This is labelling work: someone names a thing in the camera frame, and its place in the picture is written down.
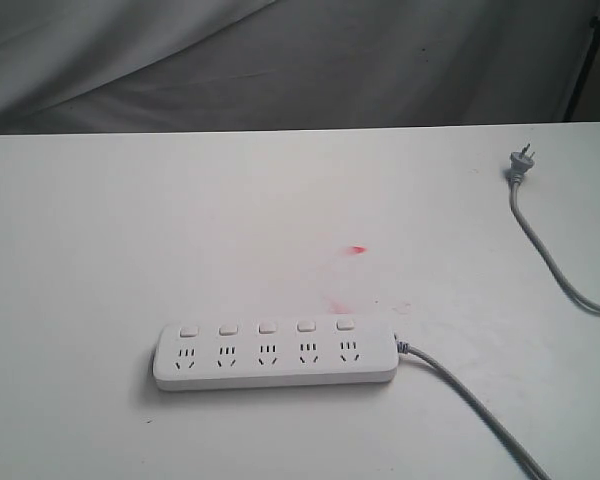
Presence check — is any white five-outlet power strip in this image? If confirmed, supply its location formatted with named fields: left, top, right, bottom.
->
left=152, top=314, right=399, bottom=391

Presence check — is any black tripod stand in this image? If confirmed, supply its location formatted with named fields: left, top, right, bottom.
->
left=562, top=7, right=600, bottom=123

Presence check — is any grey cable with plug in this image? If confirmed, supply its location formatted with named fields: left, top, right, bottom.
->
left=393, top=141, right=600, bottom=480

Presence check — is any grey backdrop cloth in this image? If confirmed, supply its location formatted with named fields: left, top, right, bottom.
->
left=0, top=1, right=600, bottom=134

